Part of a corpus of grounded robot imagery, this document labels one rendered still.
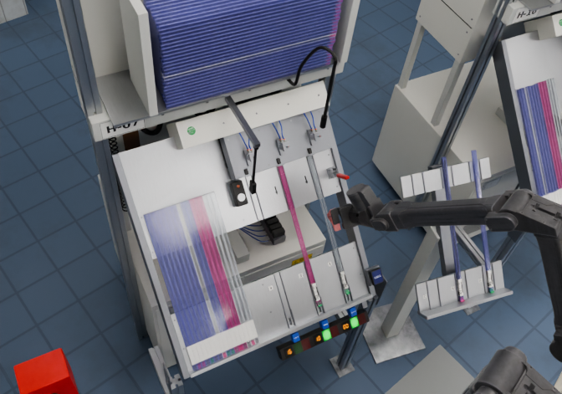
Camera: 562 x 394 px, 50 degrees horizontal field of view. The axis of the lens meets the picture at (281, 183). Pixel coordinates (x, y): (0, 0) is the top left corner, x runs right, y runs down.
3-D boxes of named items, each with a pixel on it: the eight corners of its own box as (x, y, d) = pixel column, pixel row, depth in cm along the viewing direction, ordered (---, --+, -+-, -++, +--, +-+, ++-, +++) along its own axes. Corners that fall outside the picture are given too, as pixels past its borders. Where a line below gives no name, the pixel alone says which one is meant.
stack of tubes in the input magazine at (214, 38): (331, 63, 179) (346, -17, 158) (166, 110, 161) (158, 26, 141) (311, 38, 186) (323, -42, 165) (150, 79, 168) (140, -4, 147)
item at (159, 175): (334, 190, 207) (342, 191, 202) (149, 257, 184) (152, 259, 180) (309, 96, 202) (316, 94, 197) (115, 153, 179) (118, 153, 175)
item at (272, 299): (365, 291, 210) (370, 294, 207) (186, 369, 188) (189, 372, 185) (351, 240, 208) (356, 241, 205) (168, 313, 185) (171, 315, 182)
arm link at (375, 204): (388, 231, 162) (406, 212, 166) (368, 196, 159) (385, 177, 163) (358, 232, 172) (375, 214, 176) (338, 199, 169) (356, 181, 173)
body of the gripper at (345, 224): (336, 208, 178) (349, 211, 171) (365, 197, 182) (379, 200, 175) (342, 229, 179) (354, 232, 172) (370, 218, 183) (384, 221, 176)
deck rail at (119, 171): (186, 370, 190) (190, 376, 185) (180, 372, 190) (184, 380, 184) (115, 153, 180) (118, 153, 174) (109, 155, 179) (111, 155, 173)
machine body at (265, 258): (308, 314, 281) (327, 240, 233) (163, 376, 257) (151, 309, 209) (248, 209, 315) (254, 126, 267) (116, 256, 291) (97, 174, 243)
